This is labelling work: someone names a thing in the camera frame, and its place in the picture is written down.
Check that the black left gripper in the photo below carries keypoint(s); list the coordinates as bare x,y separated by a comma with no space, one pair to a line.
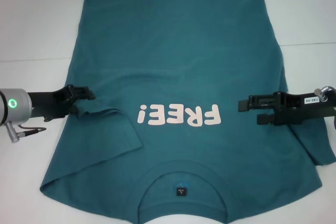
47,103

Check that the teal t-shirt with FREE print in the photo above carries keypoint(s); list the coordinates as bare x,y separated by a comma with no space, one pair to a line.
168,51

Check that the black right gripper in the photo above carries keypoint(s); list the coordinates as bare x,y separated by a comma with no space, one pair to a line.
299,111

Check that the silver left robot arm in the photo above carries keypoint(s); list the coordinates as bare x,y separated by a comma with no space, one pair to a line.
15,106

